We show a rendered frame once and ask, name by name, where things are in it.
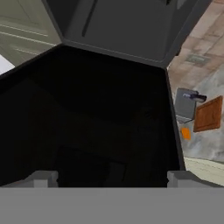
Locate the cream cupboard front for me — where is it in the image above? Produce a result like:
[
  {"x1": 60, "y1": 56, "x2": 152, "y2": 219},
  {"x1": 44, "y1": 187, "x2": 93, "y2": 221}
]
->
[{"x1": 183, "y1": 156, "x2": 224, "y2": 188}]

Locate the brown wooden cutting board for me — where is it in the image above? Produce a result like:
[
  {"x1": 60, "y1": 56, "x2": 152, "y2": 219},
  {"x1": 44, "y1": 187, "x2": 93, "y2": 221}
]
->
[{"x1": 192, "y1": 94, "x2": 224, "y2": 133}]

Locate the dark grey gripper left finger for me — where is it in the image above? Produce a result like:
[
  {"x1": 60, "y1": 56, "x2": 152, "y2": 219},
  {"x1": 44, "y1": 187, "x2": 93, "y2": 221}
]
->
[{"x1": 2, "y1": 170, "x2": 60, "y2": 188}]

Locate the orange cheese wedge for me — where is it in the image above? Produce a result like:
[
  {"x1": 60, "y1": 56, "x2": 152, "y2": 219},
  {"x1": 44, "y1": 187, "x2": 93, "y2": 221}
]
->
[{"x1": 180, "y1": 126, "x2": 193, "y2": 141}]

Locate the black microwave door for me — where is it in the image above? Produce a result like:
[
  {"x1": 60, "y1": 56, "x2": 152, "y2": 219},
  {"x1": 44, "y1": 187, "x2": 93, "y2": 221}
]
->
[{"x1": 0, "y1": 43, "x2": 186, "y2": 188}]

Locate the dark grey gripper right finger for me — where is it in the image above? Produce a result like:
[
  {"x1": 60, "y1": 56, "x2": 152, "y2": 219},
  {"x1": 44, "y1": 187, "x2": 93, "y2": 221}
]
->
[{"x1": 166, "y1": 170, "x2": 223, "y2": 188}]

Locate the pale cupboard run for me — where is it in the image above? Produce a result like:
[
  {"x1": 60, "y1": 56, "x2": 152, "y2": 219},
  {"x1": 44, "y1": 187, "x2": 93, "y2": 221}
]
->
[{"x1": 0, "y1": 0, "x2": 64, "y2": 68}]

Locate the grey wall socket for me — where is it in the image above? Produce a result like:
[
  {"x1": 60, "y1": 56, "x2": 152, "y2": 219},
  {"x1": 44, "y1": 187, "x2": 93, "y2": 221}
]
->
[{"x1": 185, "y1": 52, "x2": 211, "y2": 65}]

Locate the black and grey microwave oven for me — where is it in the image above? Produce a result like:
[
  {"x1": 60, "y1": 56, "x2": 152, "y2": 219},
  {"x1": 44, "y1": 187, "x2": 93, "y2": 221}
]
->
[{"x1": 0, "y1": 0, "x2": 214, "y2": 188}]

